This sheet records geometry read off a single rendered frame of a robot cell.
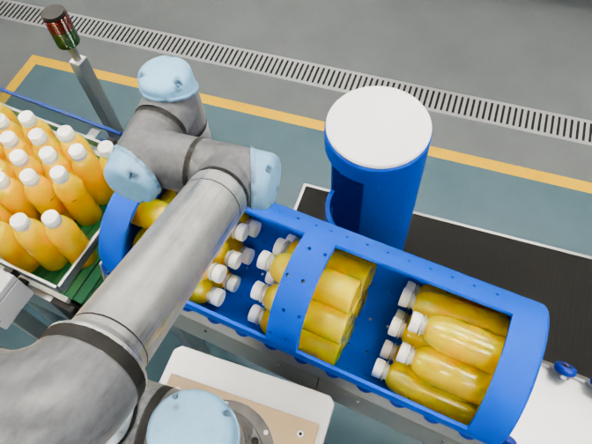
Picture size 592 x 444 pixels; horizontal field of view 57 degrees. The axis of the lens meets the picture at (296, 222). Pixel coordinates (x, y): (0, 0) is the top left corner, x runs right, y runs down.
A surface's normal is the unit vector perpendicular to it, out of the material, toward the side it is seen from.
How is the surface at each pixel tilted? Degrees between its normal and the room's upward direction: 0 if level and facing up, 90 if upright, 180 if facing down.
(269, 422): 1
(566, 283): 0
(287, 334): 63
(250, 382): 0
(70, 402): 42
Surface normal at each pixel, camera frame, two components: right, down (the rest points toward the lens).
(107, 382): 0.76, -0.22
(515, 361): -0.15, -0.29
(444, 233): -0.05, -0.50
